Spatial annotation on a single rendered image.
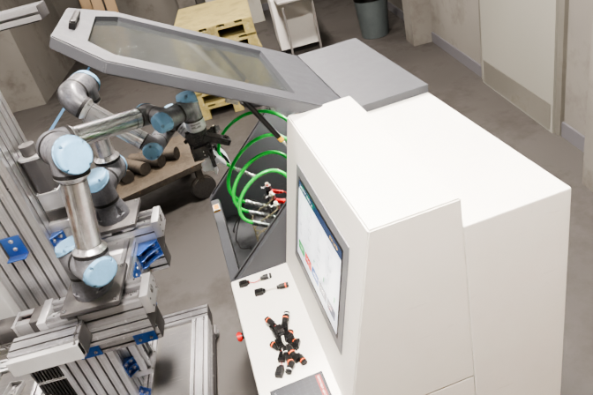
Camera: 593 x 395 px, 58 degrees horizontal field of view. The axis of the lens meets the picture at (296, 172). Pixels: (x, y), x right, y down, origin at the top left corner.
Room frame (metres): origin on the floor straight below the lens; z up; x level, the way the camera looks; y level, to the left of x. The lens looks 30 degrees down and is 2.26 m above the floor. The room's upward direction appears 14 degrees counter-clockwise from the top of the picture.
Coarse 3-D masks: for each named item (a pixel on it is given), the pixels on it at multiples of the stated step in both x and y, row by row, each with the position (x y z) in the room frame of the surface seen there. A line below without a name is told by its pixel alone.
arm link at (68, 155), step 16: (48, 144) 1.59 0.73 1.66; (64, 144) 1.54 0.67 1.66; (80, 144) 1.57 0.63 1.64; (48, 160) 1.57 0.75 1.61; (64, 160) 1.52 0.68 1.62; (80, 160) 1.55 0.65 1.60; (64, 176) 1.53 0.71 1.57; (80, 176) 1.54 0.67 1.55; (64, 192) 1.54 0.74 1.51; (80, 192) 1.54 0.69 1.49; (80, 208) 1.53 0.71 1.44; (80, 224) 1.52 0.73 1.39; (96, 224) 1.55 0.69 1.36; (80, 240) 1.51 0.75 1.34; (96, 240) 1.53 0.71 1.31; (80, 256) 1.49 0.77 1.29; (96, 256) 1.50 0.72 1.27; (80, 272) 1.48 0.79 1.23; (96, 272) 1.47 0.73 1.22; (112, 272) 1.50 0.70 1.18
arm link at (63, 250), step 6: (66, 240) 1.65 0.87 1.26; (72, 240) 1.64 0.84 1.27; (60, 246) 1.62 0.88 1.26; (66, 246) 1.60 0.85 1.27; (72, 246) 1.59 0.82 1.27; (60, 252) 1.58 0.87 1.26; (66, 252) 1.58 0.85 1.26; (60, 258) 1.59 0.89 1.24; (66, 258) 1.57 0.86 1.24; (66, 264) 1.56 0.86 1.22; (66, 270) 1.59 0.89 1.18; (72, 276) 1.58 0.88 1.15
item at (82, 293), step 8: (72, 280) 1.59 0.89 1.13; (80, 280) 1.58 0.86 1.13; (112, 280) 1.64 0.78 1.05; (72, 288) 1.60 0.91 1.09; (80, 288) 1.57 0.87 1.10; (88, 288) 1.57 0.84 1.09; (96, 288) 1.58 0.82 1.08; (104, 288) 1.59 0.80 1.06; (80, 296) 1.57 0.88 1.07; (88, 296) 1.56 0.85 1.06; (96, 296) 1.57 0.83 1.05
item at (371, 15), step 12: (360, 0) 6.77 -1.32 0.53; (372, 0) 6.70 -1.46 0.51; (384, 0) 6.75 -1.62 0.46; (360, 12) 6.82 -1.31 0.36; (372, 12) 6.72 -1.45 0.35; (384, 12) 6.76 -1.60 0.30; (360, 24) 6.89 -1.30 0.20; (372, 24) 6.74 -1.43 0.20; (384, 24) 6.76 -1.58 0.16; (372, 36) 6.76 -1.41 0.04
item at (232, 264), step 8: (216, 200) 2.18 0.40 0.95; (216, 216) 2.05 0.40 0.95; (224, 216) 2.16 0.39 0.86; (216, 224) 1.99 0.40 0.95; (224, 224) 1.97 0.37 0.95; (224, 232) 1.91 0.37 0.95; (224, 240) 1.85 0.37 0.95; (224, 248) 1.80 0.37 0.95; (232, 248) 1.78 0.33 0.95; (224, 256) 1.75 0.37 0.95; (232, 256) 1.73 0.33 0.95; (232, 264) 1.68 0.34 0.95; (232, 272) 1.63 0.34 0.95
